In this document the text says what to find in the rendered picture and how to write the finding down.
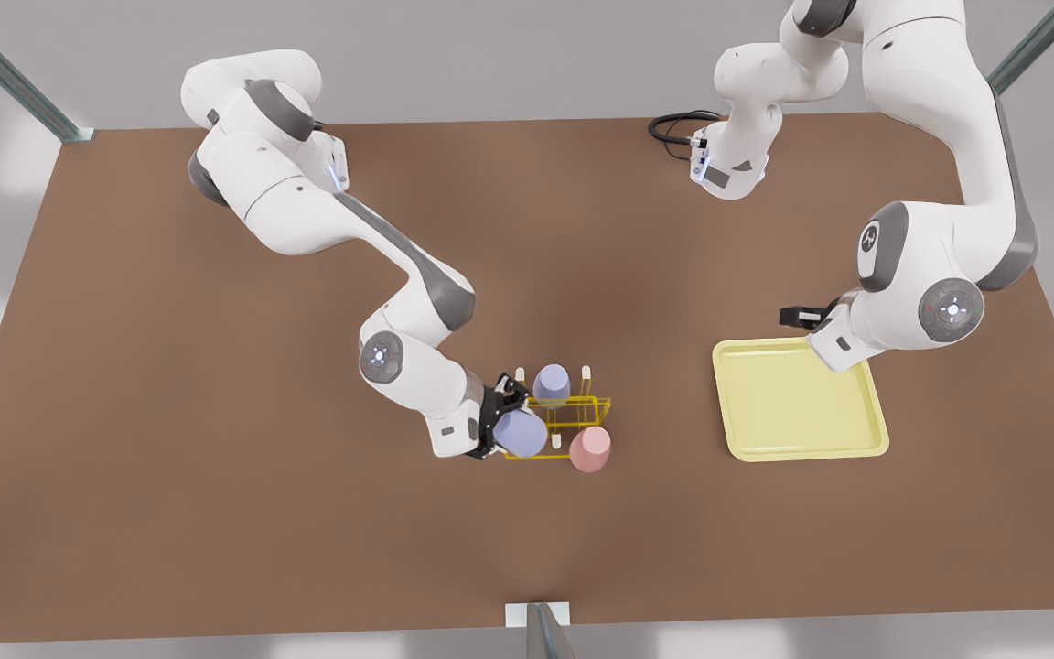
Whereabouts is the lavender cup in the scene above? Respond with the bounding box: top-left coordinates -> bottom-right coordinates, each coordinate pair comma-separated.
532,364 -> 573,409
492,408 -> 549,459

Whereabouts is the pink cup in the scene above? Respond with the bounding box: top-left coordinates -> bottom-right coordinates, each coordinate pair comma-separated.
569,427 -> 612,474

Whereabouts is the yellow wire cup rack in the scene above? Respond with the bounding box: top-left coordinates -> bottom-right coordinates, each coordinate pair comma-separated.
500,365 -> 613,462

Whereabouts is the pale yellow tray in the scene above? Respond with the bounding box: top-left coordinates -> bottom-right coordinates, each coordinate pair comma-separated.
712,338 -> 890,463

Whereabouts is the black cable loop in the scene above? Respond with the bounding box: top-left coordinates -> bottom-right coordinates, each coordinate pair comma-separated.
649,111 -> 726,162

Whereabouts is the silver frame post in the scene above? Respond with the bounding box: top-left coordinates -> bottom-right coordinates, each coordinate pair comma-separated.
0,0 -> 96,144
987,0 -> 1054,95
504,601 -> 578,659

